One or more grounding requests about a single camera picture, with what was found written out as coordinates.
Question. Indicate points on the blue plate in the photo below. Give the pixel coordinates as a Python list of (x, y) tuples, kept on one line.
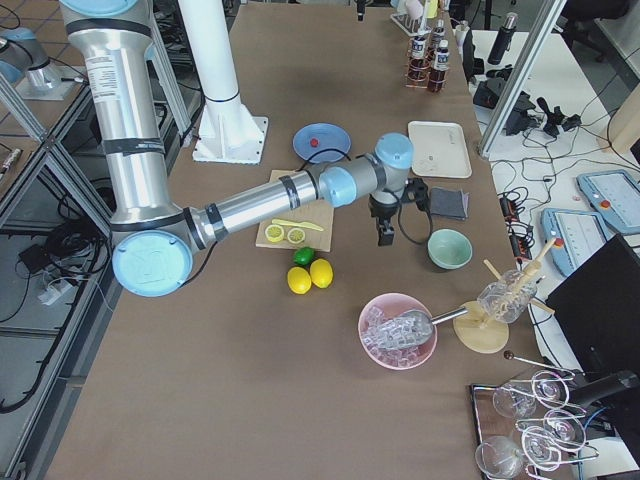
[(334, 143)]

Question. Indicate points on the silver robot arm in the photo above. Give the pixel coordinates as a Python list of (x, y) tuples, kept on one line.
[(155, 239)]

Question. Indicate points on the pale green bowl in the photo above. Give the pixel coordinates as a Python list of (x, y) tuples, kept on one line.
[(449, 249)]

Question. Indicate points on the pink bowl with ice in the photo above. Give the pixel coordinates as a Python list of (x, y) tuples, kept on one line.
[(391, 335)]

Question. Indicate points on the grey folded cloth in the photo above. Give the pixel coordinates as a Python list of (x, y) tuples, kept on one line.
[(448, 203)]

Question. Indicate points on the whole yellow lemon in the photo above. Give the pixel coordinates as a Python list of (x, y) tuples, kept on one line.
[(321, 273), (299, 280)]

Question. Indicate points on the wooden cutting board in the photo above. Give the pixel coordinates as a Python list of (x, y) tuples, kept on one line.
[(310, 235)]

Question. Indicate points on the dark drink bottle white cap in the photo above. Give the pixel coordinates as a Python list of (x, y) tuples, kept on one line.
[(417, 66)]

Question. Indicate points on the green lime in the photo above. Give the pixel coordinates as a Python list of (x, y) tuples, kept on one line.
[(304, 256)]

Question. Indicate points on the cream rabbit tray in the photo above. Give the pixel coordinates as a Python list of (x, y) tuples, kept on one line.
[(439, 150)]

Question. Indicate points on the steel ice scoop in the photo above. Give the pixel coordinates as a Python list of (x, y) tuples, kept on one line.
[(425, 322)]

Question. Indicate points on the yellow plastic knife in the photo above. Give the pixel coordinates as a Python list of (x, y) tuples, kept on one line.
[(303, 224)]

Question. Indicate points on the lemon half slice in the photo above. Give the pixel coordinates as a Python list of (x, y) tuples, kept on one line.
[(274, 233)]

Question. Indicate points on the wooden mug tree stand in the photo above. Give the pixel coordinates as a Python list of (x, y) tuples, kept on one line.
[(483, 334)]

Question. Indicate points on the clear glass mug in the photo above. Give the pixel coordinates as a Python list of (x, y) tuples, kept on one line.
[(507, 298)]

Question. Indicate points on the black thermos bottle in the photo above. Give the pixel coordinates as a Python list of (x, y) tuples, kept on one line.
[(503, 38)]

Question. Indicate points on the blue teach pendant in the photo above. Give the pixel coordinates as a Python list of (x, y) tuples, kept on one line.
[(578, 235), (615, 196)]

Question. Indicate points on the black monitor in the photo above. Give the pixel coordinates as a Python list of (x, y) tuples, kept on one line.
[(597, 308)]

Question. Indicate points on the metal glass rack tray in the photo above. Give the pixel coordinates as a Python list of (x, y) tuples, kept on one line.
[(534, 409)]

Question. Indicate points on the wine glass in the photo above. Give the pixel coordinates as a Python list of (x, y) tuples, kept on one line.
[(499, 457)]

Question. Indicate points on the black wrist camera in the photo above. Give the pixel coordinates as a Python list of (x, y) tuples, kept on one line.
[(416, 192)]

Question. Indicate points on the copper wire bottle rack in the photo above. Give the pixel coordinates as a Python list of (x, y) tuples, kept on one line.
[(430, 56)]

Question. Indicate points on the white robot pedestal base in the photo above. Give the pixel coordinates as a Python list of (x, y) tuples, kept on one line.
[(228, 132)]

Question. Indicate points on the aluminium frame post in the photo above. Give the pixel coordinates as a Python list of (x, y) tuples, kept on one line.
[(549, 12)]

